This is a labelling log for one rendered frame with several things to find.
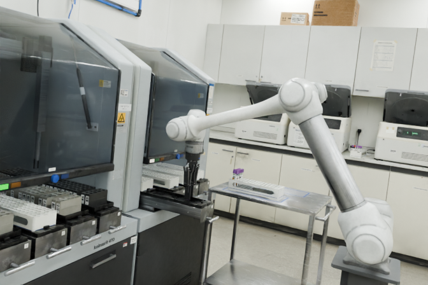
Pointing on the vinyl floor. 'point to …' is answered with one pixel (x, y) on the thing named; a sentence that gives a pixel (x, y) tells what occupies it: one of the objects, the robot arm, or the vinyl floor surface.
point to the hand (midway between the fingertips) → (189, 191)
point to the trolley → (241, 272)
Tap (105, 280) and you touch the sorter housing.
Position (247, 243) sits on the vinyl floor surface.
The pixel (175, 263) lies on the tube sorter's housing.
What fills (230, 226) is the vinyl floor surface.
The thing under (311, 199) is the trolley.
